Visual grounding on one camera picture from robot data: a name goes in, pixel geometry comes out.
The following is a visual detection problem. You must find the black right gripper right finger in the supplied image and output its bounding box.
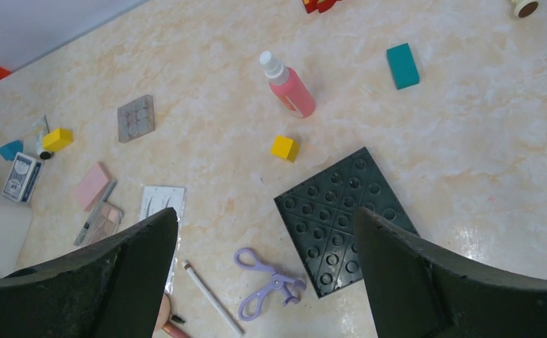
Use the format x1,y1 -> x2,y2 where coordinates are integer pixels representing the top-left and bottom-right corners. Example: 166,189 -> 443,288
353,208 -> 547,337

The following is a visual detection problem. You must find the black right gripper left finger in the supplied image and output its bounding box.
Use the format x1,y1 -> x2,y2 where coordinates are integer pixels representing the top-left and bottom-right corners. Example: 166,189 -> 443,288
0,208 -> 178,337

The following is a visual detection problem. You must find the white hand cream tube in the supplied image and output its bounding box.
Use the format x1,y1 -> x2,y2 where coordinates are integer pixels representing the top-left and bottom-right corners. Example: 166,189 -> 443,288
32,115 -> 54,161

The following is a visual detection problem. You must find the pink spray bottle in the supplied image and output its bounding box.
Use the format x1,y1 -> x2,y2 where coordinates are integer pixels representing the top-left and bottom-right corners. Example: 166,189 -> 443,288
259,51 -> 315,118

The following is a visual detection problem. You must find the peach powder puff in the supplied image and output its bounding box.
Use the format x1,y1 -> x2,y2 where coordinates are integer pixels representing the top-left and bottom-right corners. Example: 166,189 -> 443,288
153,294 -> 171,337

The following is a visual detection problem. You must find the white cosmetic pencil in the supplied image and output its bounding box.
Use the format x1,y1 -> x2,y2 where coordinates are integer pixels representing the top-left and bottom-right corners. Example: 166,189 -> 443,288
182,261 -> 244,337

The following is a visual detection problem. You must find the white false eyelash card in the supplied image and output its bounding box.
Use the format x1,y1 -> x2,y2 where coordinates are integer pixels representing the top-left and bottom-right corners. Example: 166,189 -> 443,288
138,185 -> 186,296

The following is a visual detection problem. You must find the pink compact case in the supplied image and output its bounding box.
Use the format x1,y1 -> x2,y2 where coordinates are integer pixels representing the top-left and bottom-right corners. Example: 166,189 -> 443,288
74,162 -> 112,212

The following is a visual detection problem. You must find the silver eyeliner pencil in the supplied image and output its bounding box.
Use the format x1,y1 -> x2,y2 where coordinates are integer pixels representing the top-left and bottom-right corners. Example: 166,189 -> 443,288
73,179 -> 118,246

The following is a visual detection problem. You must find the dark green building baseplate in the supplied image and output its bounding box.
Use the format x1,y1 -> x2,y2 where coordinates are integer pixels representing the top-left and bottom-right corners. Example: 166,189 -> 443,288
274,147 -> 417,298

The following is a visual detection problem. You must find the blue playing card deck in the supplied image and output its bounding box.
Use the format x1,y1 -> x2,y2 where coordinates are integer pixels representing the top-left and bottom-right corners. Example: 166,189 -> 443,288
1,152 -> 44,204

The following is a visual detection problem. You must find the yellow rectangular toy block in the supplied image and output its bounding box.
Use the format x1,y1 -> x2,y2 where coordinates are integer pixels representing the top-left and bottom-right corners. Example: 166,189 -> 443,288
43,128 -> 74,152

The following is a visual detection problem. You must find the blue toy block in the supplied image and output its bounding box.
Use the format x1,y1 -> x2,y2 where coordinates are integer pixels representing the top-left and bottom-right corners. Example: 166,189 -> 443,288
0,139 -> 23,161

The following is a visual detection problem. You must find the small yellow cube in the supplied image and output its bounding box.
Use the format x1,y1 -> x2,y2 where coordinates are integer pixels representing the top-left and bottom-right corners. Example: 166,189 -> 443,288
270,135 -> 299,163

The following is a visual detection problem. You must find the teal toy block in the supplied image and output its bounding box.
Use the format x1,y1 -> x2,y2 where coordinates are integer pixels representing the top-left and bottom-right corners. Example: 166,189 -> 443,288
386,43 -> 420,90

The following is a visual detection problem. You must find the small cream spool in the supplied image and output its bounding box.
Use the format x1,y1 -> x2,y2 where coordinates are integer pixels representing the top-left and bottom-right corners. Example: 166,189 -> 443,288
510,0 -> 539,18

